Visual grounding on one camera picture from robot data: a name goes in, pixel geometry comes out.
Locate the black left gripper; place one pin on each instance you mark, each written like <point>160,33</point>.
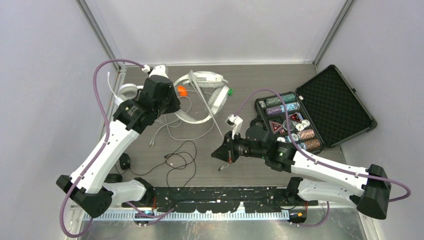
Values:
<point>174,105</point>

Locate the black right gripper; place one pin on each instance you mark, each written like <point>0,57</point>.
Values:
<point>226,152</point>

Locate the large white grey headphones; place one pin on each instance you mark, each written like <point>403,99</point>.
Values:
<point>211,87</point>

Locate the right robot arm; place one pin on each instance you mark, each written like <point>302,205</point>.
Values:
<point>318,178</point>

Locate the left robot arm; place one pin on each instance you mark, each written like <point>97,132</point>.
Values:
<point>87,185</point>

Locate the small white headphones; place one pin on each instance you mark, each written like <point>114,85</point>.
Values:
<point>127,91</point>

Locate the black on-ear headphones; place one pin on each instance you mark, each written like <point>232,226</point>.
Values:
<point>121,167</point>

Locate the orange curved plastic piece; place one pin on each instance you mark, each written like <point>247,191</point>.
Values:
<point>182,91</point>

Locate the triangular all-in button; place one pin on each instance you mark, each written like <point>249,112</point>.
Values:
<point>275,126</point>

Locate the white five poker chip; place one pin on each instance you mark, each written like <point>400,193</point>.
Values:
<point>281,139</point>

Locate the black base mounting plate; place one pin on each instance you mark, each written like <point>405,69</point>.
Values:
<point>254,199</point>

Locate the purple poker chip row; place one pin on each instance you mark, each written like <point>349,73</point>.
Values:
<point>275,110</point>

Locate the clear round dealer button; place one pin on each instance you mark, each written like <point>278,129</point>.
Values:
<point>289,125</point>

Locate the red black triangular button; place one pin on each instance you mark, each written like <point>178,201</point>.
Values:
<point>297,117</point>

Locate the white ten poker chip stack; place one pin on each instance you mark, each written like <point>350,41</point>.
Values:
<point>304,124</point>

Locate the blue poker chip row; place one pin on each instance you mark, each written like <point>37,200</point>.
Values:
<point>290,107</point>

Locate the black poker chip case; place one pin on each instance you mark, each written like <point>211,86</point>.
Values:
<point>327,100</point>

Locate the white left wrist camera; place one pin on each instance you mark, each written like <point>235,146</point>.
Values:
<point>159,70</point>

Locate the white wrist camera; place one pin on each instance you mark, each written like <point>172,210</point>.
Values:
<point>235,122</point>
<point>159,70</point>

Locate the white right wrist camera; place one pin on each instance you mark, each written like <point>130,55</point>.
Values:
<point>235,122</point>

